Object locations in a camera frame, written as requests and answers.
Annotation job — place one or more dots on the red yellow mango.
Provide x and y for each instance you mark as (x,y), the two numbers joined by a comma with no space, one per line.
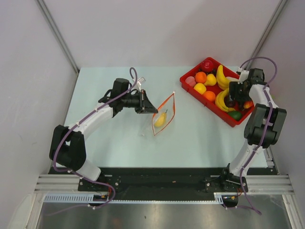
(248,104)

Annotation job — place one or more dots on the pink peach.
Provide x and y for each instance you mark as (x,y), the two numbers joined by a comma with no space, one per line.
(190,81)

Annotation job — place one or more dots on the lower banana bunch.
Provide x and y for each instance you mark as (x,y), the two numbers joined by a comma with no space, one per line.
(219,101)

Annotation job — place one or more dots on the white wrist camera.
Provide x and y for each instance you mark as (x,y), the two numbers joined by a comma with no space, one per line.
(139,83)
(243,74)

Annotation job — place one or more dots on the upper banana bunch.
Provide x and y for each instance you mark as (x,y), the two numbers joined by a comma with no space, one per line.
(222,81)

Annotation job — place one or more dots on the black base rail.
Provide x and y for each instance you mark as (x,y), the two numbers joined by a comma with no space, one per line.
(162,181)

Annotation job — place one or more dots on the banana bunch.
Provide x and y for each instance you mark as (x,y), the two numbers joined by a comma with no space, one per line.
(222,81)
(219,101)

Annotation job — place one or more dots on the red plastic tray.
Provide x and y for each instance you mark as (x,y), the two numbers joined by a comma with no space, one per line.
(216,89)

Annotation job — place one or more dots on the red apple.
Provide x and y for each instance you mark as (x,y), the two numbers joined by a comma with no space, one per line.
(207,66)

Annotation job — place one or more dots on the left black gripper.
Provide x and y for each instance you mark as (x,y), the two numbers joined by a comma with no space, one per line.
(144,106)

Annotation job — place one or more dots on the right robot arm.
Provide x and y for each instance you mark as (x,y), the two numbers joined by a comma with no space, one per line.
(262,129)

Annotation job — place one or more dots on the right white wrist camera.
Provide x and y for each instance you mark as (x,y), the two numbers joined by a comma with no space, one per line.
(243,74)

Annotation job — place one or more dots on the pale yellow pear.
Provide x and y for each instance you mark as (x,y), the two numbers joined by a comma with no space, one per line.
(161,120)

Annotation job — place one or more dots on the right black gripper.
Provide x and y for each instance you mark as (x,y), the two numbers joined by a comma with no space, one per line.
(234,86)

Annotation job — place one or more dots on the orange fruit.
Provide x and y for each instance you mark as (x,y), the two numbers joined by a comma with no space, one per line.
(209,95)
(200,77)

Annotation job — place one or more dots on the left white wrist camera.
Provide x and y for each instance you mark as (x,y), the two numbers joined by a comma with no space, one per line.
(139,83)

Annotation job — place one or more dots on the green lime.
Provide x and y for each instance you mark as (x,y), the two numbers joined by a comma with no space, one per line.
(236,115)

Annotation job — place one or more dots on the yellow pear in tray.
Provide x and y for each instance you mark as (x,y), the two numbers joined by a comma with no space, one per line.
(210,80)

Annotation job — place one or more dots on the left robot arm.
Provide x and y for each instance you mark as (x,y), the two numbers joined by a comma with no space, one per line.
(68,142)

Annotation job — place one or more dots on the yellow lemon fruit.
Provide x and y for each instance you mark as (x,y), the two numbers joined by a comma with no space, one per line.
(200,88)

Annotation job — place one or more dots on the clear orange-zip plastic bag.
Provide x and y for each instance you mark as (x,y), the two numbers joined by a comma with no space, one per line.
(148,126)

